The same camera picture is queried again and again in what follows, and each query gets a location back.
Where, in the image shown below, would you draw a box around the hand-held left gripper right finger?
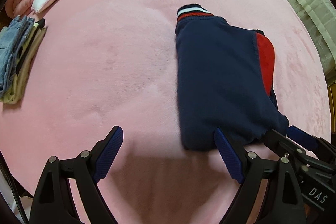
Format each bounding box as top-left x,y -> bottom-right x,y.
214,128 -> 306,224

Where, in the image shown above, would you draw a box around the pink fleece bed blanket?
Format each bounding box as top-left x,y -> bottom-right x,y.
0,0 -> 330,224

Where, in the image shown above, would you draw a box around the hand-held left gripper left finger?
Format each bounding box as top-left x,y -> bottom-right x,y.
29,126 -> 124,224

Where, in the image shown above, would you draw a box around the wooden drawer cabinet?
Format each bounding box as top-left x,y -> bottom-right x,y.
327,80 -> 336,135

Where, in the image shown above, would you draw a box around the navy and red baseball jacket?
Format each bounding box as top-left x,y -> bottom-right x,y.
175,4 -> 290,151

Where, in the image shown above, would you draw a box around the folded blue jeans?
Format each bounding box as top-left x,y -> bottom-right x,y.
0,15 -> 36,94

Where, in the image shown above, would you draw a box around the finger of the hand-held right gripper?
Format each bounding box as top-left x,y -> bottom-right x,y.
264,130 -> 315,174
287,126 -> 336,161

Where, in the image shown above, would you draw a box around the black strap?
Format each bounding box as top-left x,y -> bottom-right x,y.
0,153 -> 29,224

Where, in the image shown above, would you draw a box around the folded beige clothes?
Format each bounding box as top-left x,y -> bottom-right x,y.
0,21 -> 48,104

